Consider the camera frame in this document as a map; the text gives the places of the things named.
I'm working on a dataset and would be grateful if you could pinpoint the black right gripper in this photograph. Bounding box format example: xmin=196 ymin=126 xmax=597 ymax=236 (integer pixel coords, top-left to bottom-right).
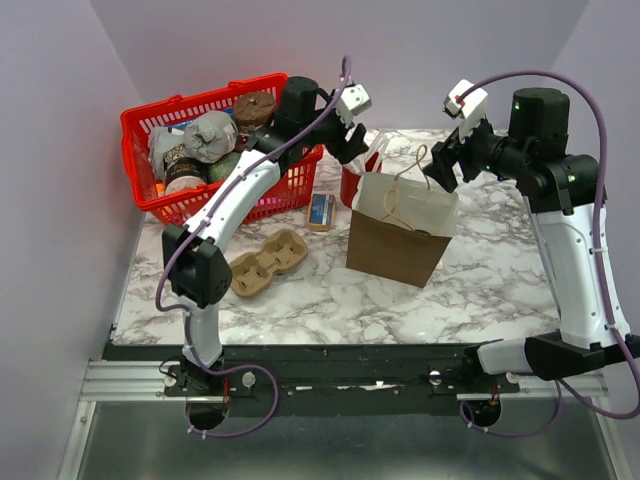
xmin=422 ymin=107 xmax=530 ymax=193

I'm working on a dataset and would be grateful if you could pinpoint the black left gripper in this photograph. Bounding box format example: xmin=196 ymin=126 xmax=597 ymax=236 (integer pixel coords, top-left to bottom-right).
xmin=298 ymin=90 xmax=369 ymax=165

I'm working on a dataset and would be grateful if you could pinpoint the brown paper bag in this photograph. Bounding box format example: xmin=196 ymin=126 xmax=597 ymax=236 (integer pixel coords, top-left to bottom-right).
xmin=346 ymin=169 xmax=458 ymax=288

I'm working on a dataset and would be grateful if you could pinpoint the cardboard cup carrier tray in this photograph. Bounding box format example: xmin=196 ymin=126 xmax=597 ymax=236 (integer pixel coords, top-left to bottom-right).
xmin=230 ymin=229 xmax=308 ymax=298

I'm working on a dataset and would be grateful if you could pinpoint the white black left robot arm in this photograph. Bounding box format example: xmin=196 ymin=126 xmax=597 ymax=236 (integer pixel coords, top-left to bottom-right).
xmin=159 ymin=73 xmax=372 ymax=395

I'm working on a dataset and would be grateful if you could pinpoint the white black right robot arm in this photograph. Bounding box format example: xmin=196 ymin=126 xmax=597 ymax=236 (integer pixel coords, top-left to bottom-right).
xmin=423 ymin=80 xmax=639 ymax=392

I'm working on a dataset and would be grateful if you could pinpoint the red ribbed cup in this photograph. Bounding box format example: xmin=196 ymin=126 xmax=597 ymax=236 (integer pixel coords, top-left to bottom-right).
xmin=340 ymin=151 xmax=382 ymax=208

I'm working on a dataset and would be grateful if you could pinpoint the red plastic shopping basket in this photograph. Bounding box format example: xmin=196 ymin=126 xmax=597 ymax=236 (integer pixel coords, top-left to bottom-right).
xmin=120 ymin=73 xmax=323 ymax=225

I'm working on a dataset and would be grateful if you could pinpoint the blue tan small box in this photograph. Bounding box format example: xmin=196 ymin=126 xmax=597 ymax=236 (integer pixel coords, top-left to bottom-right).
xmin=306 ymin=193 xmax=336 ymax=232

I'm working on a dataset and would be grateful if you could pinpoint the brown lidded round container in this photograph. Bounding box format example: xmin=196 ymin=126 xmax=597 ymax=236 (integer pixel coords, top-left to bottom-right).
xmin=232 ymin=91 xmax=277 ymax=133

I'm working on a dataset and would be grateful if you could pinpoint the green round melon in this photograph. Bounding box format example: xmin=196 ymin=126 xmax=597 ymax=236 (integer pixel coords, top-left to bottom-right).
xmin=206 ymin=151 xmax=241 ymax=184

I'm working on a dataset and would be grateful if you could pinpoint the grey crumpled bag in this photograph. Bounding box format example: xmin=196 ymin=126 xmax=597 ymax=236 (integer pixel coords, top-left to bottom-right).
xmin=148 ymin=111 xmax=238 ymax=179

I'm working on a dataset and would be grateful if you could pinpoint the black gold labelled jar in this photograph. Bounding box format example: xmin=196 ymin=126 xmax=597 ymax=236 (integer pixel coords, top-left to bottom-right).
xmin=163 ymin=144 xmax=207 ymax=195

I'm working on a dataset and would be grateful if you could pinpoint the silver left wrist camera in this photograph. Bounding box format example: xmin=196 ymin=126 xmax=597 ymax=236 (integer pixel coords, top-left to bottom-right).
xmin=335 ymin=84 xmax=372 ymax=128

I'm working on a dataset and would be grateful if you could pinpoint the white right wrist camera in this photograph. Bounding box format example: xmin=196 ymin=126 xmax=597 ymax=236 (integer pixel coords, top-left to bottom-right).
xmin=443 ymin=79 xmax=488 ymax=144

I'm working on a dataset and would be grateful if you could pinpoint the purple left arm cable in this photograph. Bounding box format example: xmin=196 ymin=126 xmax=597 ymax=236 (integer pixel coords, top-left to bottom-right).
xmin=155 ymin=54 xmax=354 ymax=440

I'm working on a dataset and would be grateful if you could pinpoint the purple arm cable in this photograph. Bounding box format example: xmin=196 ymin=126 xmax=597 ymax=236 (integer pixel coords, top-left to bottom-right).
xmin=449 ymin=69 xmax=640 ymax=440
xmin=155 ymin=54 xmax=354 ymax=440

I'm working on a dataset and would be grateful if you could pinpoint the black mounting base rail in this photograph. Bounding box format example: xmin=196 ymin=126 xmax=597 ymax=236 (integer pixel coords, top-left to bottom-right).
xmin=103 ymin=343 xmax=519 ymax=417

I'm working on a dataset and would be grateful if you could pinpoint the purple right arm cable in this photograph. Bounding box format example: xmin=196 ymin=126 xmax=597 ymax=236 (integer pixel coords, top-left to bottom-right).
xmin=449 ymin=69 xmax=640 ymax=440

